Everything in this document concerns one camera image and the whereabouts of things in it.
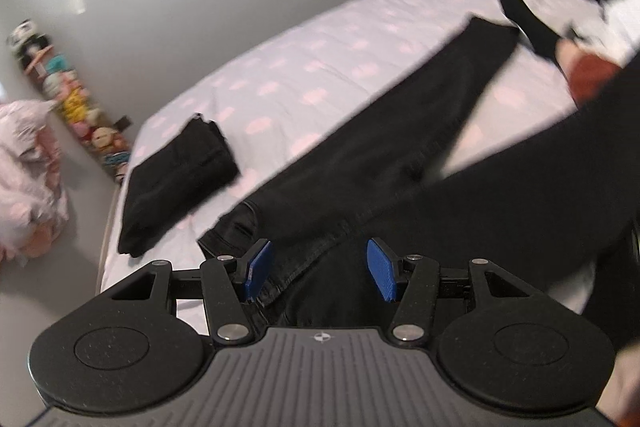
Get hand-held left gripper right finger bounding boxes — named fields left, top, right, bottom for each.
left=366, top=238, right=538, bottom=348

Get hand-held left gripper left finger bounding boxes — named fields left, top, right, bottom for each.
left=107, top=239, right=273, bottom=347

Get black pants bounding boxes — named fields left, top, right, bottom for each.
left=197, top=16, right=640, bottom=358
left=117, top=113, right=240, bottom=258

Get bed with pink dotted sheet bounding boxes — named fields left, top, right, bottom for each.
left=95, top=0, right=640, bottom=338

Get clear tube of plush toys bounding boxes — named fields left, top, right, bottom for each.
left=20, top=42, right=132, bottom=185

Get bundled pink dotted duvet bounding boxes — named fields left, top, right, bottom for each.
left=0, top=99, right=71, bottom=265

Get person's bare leg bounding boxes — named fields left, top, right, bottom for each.
left=555, top=39, right=583, bottom=78

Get person's black sock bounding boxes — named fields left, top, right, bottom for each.
left=500, top=0, right=561, bottom=60

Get panda plush toy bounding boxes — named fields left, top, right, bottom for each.
left=7, top=19, right=42, bottom=54

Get white garment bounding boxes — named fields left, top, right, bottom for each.
left=565, top=0, right=640, bottom=68

